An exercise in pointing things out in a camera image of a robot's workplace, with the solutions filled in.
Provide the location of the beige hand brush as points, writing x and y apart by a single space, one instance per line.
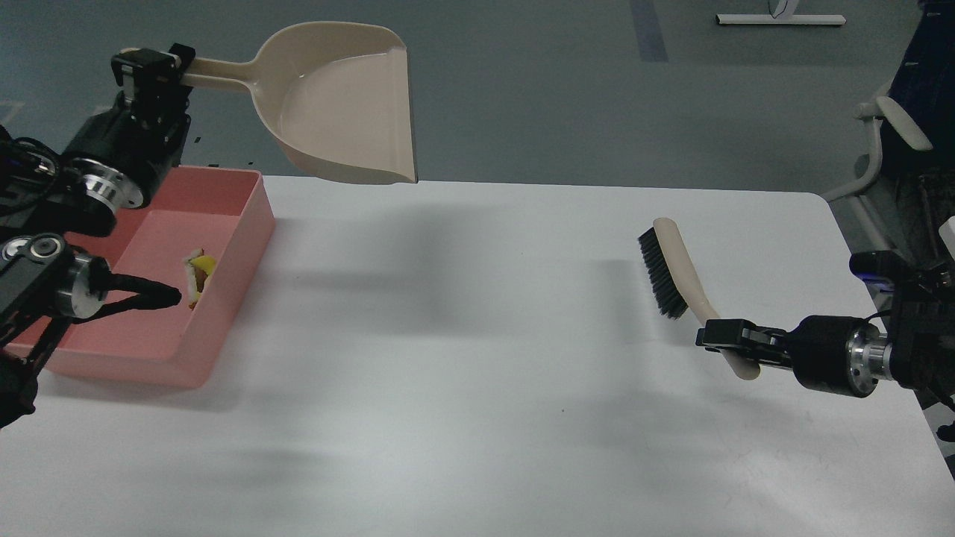
675 283

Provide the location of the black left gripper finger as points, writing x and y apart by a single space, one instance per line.
176 92
149 80

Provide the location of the white office chair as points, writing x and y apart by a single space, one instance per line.
870 195

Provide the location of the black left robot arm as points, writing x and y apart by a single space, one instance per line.
44 277

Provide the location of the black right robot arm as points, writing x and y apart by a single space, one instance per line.
920 320

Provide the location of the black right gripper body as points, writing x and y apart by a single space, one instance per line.
839 355

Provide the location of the pink plastic bin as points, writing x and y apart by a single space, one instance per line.
224 211

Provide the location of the beige plastic dustpan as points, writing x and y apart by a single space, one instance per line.
334 95

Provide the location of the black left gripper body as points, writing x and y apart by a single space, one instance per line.
131 148

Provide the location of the yellow sponge piece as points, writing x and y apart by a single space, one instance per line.
202 267

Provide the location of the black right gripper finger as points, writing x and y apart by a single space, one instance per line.
737 337
770 331

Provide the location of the person in teal jacket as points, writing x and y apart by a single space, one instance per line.
924 88

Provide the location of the white desk base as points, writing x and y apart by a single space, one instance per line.
783 13

